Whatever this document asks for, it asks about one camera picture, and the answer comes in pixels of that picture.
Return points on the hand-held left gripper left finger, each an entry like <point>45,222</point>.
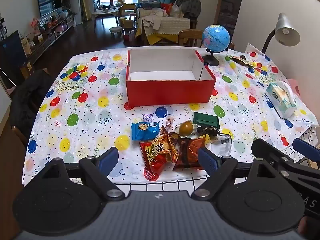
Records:
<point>108,158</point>

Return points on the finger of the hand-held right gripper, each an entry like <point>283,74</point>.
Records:
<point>307,150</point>
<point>265,147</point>

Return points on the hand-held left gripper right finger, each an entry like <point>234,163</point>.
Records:
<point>207,158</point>

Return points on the yellow snack packet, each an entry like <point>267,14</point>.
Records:
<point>206,139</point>

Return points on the dark red snack packet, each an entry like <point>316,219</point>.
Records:
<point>187,155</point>

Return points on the clear silver packet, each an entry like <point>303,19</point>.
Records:
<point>222,146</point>

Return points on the dark brown striped packet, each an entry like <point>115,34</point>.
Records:
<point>210,132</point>

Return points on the braised egg pack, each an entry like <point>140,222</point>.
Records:
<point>187,128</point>

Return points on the green wafer packet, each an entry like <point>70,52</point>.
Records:
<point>206,120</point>

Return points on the blue cookie packet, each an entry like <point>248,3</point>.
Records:
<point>145,131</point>

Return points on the orange snack packet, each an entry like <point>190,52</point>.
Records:
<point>162,147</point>

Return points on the small orange candy packet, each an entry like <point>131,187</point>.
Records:
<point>170,122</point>

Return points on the small purple candy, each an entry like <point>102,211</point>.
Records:
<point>147,118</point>

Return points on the red cardboard box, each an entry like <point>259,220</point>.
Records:
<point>170,92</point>

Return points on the balloon print tablecloth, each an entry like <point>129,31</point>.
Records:
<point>87,120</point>

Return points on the tissue pack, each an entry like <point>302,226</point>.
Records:
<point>280,97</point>

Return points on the dark gold snack packet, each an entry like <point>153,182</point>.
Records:
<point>241,60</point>

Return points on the black jacket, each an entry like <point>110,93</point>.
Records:
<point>27,97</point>

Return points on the blue desk globe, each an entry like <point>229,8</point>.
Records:
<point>216,37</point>

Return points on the silver desk lamp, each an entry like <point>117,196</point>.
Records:
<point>285,27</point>

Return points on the wooden chair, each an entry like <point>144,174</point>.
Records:
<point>190,36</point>

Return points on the white stool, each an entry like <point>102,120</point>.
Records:
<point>115,30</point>

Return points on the tv cabinet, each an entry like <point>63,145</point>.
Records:
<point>50,41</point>

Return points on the sofa with cloths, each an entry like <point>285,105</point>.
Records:
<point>170,25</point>

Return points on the black cabinet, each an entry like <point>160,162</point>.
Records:
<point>12,52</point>

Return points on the coffee table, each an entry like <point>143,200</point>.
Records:
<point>106,11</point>

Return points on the yellow armchair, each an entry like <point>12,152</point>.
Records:
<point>127,7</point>

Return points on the curtain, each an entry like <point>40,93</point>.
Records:
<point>85,0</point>

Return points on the television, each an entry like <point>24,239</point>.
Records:
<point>48,1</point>

